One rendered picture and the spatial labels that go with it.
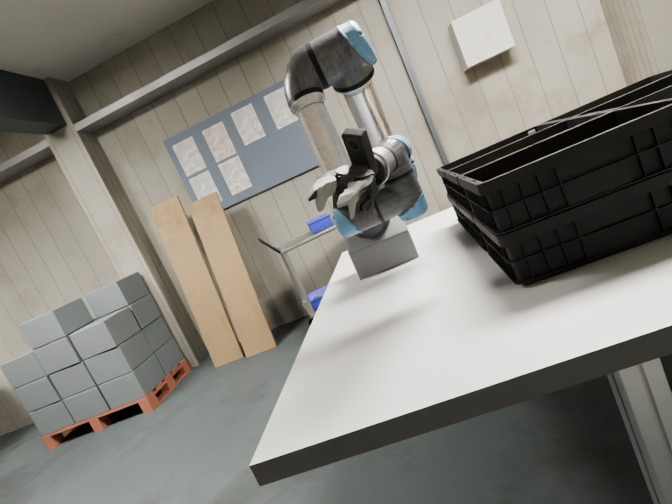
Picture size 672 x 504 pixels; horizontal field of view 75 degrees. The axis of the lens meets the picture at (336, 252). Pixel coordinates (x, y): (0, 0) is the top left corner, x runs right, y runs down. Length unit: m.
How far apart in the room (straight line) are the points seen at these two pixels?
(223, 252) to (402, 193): 2.92
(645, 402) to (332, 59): 0.91
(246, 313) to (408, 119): 2.14
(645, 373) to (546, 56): 3.54
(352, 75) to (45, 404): 3.79
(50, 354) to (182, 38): 2.81
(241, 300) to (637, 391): 3.28
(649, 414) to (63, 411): 4.05
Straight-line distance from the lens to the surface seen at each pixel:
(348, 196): 0.78
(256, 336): 3.78
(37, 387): 4.36
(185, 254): 3.98
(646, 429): 0.85
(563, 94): 4.16
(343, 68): 1.14
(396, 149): 1.00
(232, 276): 3.79
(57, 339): 4.06
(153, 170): 4.41
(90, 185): 4.45
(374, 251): 1.49
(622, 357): 0.71
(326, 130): 1.09
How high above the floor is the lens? 1.05
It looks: 9 degrees down
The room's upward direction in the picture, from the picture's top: 24 degrees counter-clockwise
